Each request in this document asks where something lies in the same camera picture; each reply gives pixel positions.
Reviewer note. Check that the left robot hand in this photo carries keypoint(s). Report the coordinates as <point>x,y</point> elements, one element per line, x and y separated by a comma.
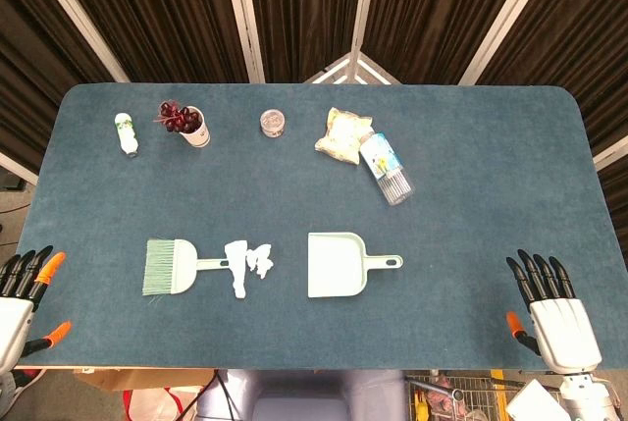
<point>15,313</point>

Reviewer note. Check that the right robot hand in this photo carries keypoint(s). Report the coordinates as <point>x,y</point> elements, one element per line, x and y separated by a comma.
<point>564,328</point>

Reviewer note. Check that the green hand broom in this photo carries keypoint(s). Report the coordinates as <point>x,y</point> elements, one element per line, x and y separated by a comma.
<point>179,264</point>

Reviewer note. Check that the long white tissue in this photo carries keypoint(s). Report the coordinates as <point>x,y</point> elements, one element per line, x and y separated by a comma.
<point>238,264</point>

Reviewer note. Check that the green dustpan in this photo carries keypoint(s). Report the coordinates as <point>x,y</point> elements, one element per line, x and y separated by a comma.
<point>333,266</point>

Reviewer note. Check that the small white tissue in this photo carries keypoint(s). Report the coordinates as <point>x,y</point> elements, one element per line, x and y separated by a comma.
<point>260,259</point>

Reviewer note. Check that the white box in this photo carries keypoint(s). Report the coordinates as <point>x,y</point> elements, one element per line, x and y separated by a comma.
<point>532,404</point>

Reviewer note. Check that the cardboard box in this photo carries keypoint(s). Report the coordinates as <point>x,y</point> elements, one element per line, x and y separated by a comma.
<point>147,379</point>

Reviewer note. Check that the red and white bag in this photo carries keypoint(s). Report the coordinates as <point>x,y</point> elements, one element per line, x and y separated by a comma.
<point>162,404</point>

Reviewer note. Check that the small white green-label bottle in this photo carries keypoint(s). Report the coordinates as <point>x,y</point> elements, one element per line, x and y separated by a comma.
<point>126,134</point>

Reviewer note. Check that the clear plastic bottle blue label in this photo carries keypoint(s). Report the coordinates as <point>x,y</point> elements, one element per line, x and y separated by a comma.
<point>385,166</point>

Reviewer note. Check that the red grape bunch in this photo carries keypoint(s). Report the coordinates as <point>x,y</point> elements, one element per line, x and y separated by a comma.
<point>172,114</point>

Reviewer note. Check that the white paper cup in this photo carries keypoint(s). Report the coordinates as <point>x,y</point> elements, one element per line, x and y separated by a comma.
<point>198,135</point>

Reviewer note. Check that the lavender robot torso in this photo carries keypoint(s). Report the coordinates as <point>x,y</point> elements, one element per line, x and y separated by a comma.
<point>304,396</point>

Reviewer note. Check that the yellow snack bag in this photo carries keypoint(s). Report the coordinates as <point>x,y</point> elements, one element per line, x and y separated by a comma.
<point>341,134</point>

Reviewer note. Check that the blue felt table cover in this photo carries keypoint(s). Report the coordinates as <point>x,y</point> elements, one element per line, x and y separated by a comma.
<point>294,195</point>

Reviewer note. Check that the round clear silver-lid jar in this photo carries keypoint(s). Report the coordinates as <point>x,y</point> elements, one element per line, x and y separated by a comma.
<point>273,122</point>

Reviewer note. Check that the dark brown curtain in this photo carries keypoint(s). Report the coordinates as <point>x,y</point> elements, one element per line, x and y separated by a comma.
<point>172,9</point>

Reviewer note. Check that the white partition post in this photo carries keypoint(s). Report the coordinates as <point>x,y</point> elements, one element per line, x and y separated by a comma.
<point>243,14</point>
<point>78,18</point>
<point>362,14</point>
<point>510,18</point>

